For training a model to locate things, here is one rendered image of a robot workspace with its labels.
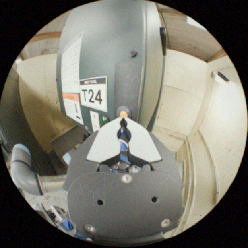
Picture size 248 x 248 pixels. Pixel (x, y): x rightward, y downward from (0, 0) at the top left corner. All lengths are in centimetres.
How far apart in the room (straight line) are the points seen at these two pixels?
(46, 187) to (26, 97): 119
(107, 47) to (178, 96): 109
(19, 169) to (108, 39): 44
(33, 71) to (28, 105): 47
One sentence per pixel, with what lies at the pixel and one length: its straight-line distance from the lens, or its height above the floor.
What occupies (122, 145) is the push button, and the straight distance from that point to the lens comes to 17.
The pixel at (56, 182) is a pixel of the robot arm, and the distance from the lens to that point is 38.
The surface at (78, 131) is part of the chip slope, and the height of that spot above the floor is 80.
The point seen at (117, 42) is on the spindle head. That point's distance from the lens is 15.
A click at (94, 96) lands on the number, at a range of 17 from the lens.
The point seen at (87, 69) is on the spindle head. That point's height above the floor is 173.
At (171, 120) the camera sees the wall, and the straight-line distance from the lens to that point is 125.
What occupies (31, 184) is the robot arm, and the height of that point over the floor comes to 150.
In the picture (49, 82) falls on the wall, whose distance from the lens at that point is 138.
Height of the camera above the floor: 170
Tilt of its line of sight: 32 degrees down
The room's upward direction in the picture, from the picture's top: 4 degrees clockwise
